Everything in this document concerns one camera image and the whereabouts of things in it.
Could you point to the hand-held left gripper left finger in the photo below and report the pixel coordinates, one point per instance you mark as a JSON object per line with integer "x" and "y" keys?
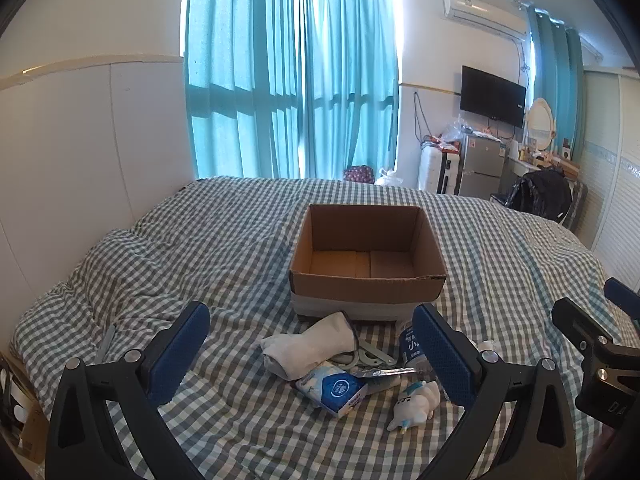
{"x": 185, "y": 350}

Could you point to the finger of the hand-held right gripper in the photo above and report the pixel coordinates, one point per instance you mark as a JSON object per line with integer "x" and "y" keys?
{"x": 582, "y": 327}
{"x": 622, "y": 297}

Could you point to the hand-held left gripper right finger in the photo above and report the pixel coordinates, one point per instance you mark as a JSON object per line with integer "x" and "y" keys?
{"x": 442, "y": 355}

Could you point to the clear water bottle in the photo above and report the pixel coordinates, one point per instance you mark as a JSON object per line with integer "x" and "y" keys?
{"x": 411, "y": 347}

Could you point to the white plush toy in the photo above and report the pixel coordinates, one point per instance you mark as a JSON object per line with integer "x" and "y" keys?
{"x": 415, "y": 405}

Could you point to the silver foil tube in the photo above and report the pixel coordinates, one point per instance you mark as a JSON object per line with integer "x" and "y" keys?
{"x": 385, "y": 372}

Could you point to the blue tissue packet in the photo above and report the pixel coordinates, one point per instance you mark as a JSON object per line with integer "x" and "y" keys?
{"x": 337, "y": 390}

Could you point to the white sock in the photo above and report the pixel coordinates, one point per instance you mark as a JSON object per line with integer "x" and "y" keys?
{"x": 310, "y": 347}

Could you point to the green checked blanket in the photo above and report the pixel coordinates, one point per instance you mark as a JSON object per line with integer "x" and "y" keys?
{"x": 225, "y": 240}

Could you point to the white louvred wardrobe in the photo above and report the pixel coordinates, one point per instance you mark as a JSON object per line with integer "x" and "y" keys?
{"x": 615, "y": 175}

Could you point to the white dressing desk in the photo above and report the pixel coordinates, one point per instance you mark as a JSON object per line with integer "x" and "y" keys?
{"x": 517, "y": 165}

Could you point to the bedside cardboard box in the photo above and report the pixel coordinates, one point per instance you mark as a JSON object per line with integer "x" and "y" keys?
{"x": 30, "y": 425}

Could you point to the white suitcase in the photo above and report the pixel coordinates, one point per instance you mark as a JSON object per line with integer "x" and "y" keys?
{"x": 435, "y": 172}

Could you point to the white plastic bag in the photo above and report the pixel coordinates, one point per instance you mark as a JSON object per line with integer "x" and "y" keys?
{"x": 389, "y": 178}

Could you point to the silver small fridge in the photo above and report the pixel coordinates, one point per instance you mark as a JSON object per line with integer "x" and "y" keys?
{"x": 482, "y": 165}

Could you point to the white oval mirror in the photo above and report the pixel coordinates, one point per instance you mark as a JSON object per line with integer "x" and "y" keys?
{"x": 540, "y": 120}

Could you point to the floral fabric bag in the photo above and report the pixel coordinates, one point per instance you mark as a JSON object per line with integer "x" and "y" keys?
{"x": 359, "y": 175}

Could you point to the clear plastic bag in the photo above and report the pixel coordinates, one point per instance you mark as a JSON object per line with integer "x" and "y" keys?
{"x": 454, "y": 131}

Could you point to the turquoise curtain beside wardrobe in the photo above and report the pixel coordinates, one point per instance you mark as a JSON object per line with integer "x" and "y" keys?
{"x": 557, "y": 70}

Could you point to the wide turquoise curtain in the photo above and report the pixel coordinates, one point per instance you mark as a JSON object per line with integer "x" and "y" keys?
{"x": 240, "y": 75}

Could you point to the narrow turquoise curtain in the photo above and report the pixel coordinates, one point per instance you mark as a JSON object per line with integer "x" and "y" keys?
{"x": 350, "y": 75}

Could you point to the white air conditioner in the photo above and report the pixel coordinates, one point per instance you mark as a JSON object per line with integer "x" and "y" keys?
{"x": 480, "y": 10}

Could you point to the black wall television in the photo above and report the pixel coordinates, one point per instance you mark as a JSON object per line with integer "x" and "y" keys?
{"x": 492, "y": 95}

